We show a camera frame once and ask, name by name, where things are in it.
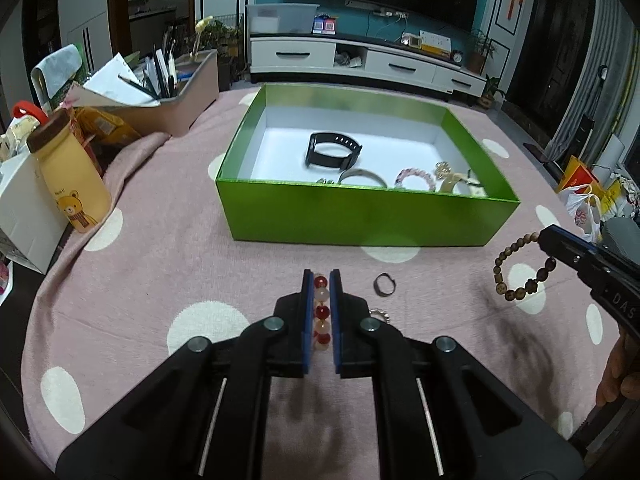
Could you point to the white paper sheets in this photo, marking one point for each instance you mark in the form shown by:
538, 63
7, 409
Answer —
112, 80

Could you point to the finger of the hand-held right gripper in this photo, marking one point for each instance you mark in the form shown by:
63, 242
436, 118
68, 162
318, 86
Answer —
575, 240
570, 256

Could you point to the small alarm clock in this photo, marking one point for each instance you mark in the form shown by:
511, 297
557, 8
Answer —
456, 56

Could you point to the white television cabinet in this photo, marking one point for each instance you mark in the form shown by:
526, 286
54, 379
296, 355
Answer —
300, 55

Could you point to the bushy potted plant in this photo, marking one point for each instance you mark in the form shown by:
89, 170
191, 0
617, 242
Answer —
220, 35

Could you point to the grey folded towel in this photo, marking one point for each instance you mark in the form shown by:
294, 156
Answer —
57, 72

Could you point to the black fitness band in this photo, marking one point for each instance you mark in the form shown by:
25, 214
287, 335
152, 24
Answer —
325, 164

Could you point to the green cardboard box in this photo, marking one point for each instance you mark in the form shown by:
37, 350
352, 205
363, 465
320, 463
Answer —
350, 220

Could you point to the white and yellow carton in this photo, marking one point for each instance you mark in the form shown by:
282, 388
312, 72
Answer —
435, 42

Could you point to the small floor potted plant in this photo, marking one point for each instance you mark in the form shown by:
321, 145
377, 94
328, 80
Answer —
492, 92

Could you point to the pink polka dot tablecloth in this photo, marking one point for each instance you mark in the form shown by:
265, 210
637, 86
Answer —
150, 270

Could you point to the white plastic bag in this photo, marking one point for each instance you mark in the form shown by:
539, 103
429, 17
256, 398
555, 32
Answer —
580, 215

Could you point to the pink desk organizer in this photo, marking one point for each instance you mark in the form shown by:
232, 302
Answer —
195, 95

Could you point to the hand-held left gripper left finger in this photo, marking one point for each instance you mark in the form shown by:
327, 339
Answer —
306, 320

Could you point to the small crystal brooch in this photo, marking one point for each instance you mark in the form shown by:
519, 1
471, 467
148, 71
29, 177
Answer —
442, 169

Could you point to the silver bangle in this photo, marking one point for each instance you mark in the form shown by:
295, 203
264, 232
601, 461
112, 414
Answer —
362, 172

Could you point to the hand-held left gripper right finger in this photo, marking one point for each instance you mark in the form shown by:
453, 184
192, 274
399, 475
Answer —
336, 320

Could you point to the yellow bear print bottle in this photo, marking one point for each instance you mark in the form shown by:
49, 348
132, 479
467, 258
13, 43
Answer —
70, 180

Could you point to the gold trinket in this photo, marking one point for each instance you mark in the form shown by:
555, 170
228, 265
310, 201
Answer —
452, 182

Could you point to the white cardboard box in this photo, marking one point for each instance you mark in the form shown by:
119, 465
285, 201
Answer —
25, 210

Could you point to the orange paper bag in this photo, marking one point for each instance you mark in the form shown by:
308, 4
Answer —
577, 175

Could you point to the person's right hand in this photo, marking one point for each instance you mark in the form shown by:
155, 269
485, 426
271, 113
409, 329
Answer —
617, 375

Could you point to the tall potted plant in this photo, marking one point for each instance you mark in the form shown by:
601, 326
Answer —
479, 52

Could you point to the yellow snack packet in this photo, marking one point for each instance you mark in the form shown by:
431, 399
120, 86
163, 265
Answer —
107, 127

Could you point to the clear plastic storage box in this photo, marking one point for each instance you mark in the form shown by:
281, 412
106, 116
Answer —
280, 19

